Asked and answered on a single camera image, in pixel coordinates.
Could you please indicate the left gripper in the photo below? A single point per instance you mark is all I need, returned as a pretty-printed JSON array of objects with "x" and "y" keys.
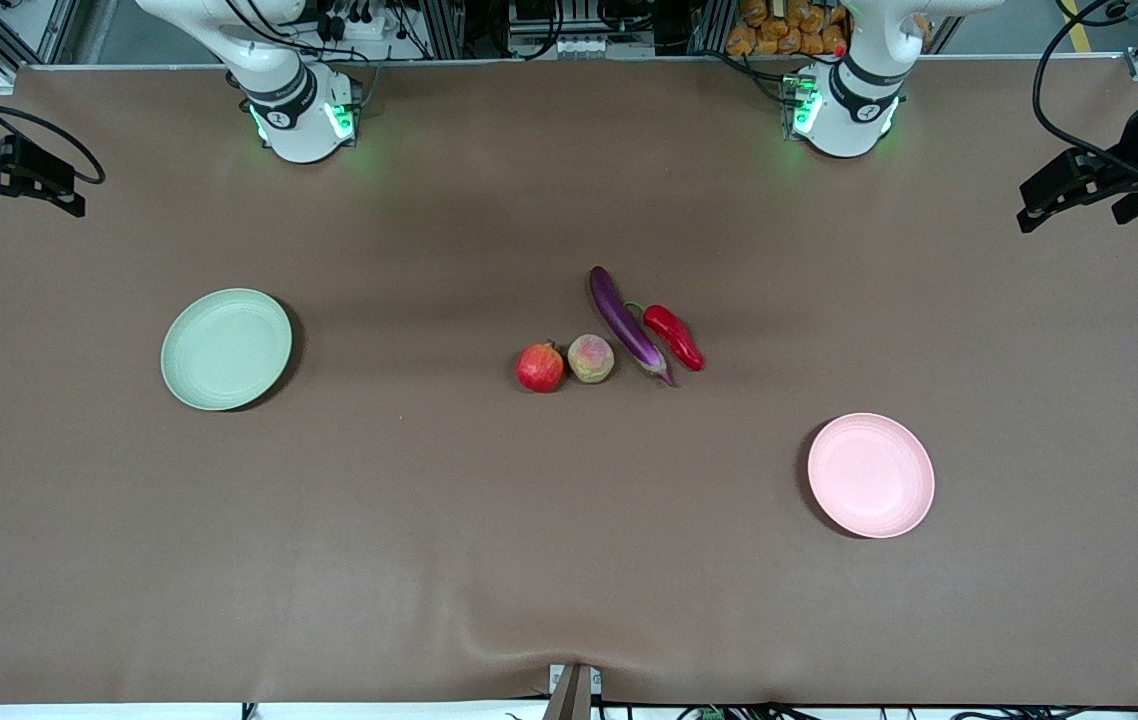
[{"x": 1137, "y": 140}]

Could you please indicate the red chili pepper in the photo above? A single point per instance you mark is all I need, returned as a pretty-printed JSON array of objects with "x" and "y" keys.
[{"x": 674, "y": 335}]

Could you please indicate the purple eggplant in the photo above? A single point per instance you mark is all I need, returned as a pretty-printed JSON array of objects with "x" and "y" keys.
[{"x": 624, "y": 322}]

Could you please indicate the yellow-pink peach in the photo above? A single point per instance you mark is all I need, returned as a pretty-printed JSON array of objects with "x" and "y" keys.
[{"x": 591, "y": 359}]

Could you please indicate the red pomegranate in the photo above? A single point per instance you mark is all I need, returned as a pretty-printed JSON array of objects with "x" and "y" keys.
[{"x": 540, "y": 368}]

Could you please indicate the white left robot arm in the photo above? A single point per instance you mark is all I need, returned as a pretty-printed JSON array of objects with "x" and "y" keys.
[{"x": 849, "y": 100}]

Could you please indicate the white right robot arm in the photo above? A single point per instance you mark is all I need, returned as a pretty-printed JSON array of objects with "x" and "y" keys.
[{"x": 294, "y": 110}]

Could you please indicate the light green plate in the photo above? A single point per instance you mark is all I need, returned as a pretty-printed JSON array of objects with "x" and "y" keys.
[{"x": 226, "y": 349}]

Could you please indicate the bag of orange buns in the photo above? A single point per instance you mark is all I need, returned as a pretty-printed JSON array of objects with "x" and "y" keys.
[{"x": 789, "y": 28}]

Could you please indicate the pink plate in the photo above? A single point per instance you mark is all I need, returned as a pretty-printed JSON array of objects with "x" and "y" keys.
[{"x": 871, "y": 476}]

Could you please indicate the white power strip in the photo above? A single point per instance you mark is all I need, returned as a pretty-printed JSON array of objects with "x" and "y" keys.
[{"x": 354, "y": 22}]

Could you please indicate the grey electronics box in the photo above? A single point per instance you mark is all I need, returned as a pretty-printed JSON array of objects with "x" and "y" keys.
[{"x": 579, "y": 30}]

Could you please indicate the brown table cloth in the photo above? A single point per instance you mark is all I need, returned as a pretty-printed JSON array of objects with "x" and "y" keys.
[{"x": 569, "y": 560}]

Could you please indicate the metal table edge bracket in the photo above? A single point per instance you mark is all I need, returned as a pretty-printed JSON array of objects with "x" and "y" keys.
[{"x": 572, "y": 692}]

